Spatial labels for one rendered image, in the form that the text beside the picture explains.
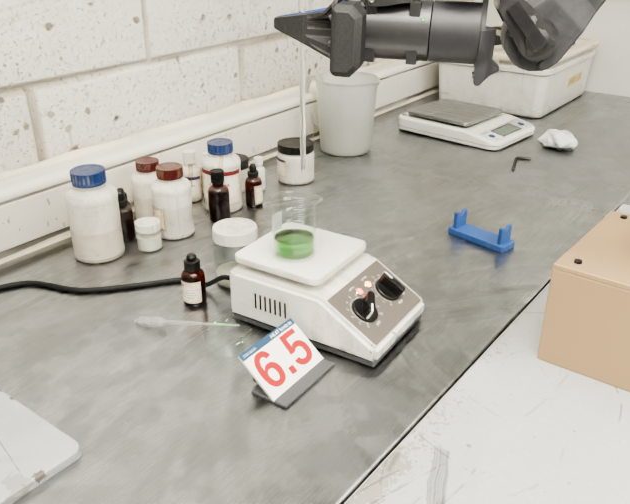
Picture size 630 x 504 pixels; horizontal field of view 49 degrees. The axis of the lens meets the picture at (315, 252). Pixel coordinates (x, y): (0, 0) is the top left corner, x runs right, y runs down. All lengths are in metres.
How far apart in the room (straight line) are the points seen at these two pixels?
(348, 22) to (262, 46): 0.80
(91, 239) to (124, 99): 0.28
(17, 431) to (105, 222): 0.37
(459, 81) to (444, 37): 1.14
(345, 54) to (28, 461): 0.46
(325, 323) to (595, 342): 0.28
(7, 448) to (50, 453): 0.04
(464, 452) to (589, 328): 0.20
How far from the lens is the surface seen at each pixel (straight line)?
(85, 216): 1.00
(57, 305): 0.94
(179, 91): 1.27
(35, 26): 1.09
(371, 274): 0.82
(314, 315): 0.77
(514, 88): 1.77
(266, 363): 0.73
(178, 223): 1.06
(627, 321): 0.76
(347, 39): 0.63
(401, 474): 0.65
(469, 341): 0.83
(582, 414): 0.75
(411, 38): 0.69
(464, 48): 0.69
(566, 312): 0.78
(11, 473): 0.68
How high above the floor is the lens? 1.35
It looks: 26 degrees down
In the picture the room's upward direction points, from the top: straight up
